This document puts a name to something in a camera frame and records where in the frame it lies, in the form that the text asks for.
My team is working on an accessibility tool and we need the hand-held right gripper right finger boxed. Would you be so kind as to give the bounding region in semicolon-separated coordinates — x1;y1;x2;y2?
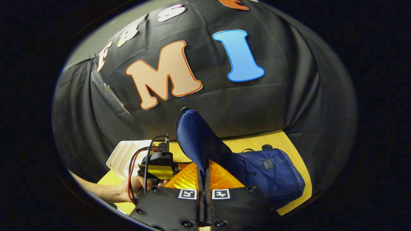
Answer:
205;159;280;230

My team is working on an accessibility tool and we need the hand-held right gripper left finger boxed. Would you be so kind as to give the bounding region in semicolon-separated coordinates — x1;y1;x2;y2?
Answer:
130;161;206;230

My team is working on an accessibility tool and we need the white bookshelf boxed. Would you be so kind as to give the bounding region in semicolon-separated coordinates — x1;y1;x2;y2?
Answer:
106;140;154;180

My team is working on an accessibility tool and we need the blue schoolbag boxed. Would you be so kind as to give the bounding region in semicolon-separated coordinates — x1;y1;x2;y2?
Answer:
175;107;305;209

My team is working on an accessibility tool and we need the black backdrop cloth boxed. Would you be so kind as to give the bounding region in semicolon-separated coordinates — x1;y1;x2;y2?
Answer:
53;0;357;193

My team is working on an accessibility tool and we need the black cable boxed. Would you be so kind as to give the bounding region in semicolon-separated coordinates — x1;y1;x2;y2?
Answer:
143;133;170;194

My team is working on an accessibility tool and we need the red cable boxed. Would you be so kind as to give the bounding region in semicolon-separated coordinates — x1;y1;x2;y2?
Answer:
127;147;159;206

